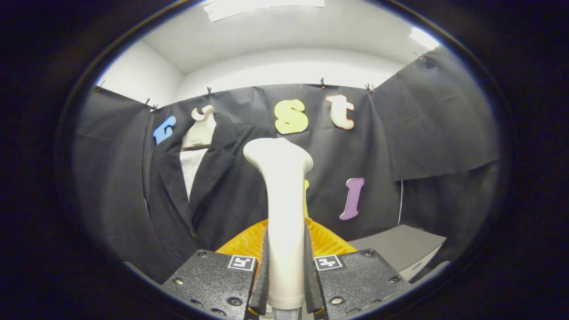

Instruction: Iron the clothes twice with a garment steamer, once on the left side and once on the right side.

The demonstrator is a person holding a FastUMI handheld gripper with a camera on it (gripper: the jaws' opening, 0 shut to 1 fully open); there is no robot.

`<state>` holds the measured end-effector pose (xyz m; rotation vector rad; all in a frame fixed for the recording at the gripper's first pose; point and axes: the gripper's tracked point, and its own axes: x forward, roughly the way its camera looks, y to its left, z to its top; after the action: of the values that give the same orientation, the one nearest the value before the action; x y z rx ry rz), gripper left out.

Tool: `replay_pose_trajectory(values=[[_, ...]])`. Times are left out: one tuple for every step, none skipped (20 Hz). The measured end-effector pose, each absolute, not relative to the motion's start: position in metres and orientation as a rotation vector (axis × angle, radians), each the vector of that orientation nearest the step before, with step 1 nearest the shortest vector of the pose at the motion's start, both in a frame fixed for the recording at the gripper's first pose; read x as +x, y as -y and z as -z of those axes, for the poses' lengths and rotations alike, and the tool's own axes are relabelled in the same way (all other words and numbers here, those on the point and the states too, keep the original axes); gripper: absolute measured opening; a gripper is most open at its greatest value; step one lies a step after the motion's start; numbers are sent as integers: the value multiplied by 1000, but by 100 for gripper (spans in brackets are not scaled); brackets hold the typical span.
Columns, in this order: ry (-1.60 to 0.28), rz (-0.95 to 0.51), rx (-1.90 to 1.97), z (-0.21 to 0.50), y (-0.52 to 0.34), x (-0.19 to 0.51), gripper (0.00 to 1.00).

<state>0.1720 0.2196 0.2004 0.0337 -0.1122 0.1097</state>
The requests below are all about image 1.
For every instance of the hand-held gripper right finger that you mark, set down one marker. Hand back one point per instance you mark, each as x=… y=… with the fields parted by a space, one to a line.
x=311 y=289

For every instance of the grey cabinet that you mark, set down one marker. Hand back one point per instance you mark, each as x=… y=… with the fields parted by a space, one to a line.
x=400 y=246

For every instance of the long ceiling light panel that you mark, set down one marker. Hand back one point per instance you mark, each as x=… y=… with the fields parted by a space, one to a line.
x=262 y=8

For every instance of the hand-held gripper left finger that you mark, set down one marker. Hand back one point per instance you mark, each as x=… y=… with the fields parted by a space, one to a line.
x=261 y=289

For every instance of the white garment steamer head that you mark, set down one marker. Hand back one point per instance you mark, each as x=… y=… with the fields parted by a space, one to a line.
x=284 y=200

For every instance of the black backdrop cloth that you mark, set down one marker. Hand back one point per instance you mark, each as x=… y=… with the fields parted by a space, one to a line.
x=422 y=111

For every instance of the small ceiling light panel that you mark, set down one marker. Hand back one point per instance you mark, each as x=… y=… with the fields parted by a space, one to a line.
x=423 y=38

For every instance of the black suit jacket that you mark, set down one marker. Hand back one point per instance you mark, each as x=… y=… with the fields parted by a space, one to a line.
x=222 y=200

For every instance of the white mannequin torso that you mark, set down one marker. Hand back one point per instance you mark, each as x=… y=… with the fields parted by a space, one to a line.
x=200 y=133

